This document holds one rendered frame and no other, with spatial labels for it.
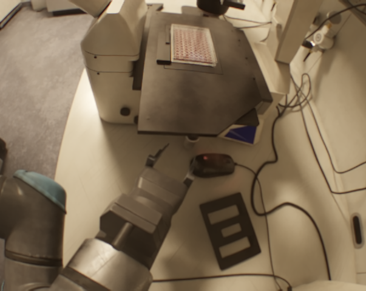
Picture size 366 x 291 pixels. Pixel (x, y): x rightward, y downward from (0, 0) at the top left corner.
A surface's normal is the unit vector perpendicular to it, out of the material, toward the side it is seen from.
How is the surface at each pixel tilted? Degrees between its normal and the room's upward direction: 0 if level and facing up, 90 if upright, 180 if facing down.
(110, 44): 86
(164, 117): 0
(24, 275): 15
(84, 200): 0
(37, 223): 37
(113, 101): 90
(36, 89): 0
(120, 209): 25
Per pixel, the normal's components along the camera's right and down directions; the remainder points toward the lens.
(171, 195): 0.31, -0.71
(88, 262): -0.14, -0.86
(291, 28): 0.04, 0.89
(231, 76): 0.17, -0.45
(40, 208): 0.73, -0.32
